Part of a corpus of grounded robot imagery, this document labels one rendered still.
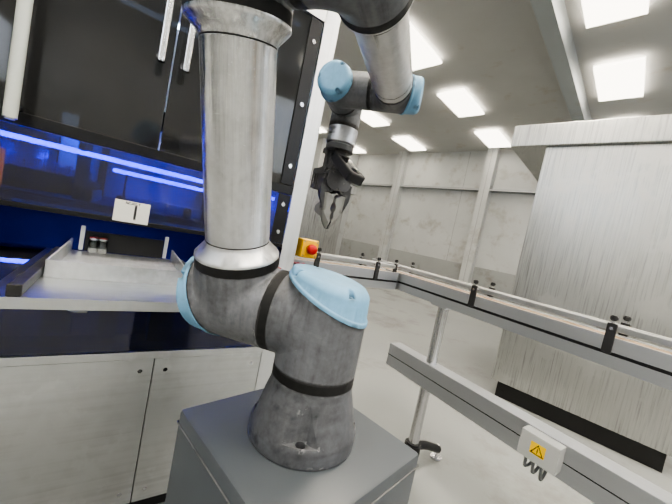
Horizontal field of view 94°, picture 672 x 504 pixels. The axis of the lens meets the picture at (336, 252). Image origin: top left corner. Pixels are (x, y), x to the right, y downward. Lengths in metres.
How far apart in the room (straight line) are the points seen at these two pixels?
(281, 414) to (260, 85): 0.39
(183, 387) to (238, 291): 0.85
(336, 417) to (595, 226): 2.68
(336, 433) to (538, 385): 2.67
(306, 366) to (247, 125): 0.29
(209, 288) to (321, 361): 0.17
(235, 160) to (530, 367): 2.85
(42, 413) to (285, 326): 0.94
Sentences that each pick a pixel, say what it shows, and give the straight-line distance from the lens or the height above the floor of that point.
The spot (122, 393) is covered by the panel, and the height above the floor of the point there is 0.47.
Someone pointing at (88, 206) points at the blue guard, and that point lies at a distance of 1.07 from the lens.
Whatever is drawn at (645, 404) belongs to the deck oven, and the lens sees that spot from 3.01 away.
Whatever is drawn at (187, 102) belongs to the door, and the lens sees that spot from 1.12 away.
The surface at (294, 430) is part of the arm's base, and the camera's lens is 0.44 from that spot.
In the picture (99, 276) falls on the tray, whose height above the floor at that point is 0.89.
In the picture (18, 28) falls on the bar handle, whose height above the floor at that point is 1.37.
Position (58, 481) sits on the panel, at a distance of 1.37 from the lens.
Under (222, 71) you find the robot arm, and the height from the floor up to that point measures 1.22.
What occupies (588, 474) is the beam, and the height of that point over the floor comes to 0.50.
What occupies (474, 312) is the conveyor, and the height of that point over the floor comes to 0.87.
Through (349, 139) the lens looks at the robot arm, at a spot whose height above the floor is 1.31.
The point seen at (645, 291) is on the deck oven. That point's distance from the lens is 2.92.
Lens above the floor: 1.08
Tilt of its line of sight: 3 degrees down
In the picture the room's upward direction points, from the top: 11 degrees clockwise
